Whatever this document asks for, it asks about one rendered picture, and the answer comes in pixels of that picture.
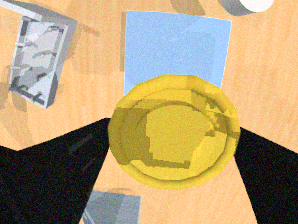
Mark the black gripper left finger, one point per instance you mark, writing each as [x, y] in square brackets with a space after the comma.
[50, 182]

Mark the light blue flat mat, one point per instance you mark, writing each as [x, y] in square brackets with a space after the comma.
[174, 44]

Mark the yellow plate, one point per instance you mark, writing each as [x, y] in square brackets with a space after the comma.
[173, 131]

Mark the grey dish rack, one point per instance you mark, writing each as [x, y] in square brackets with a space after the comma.
[41, 47]

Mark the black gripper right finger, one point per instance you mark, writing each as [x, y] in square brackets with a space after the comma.
[270, 175]

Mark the grey cylinder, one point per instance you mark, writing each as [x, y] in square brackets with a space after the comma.
[245, 7]

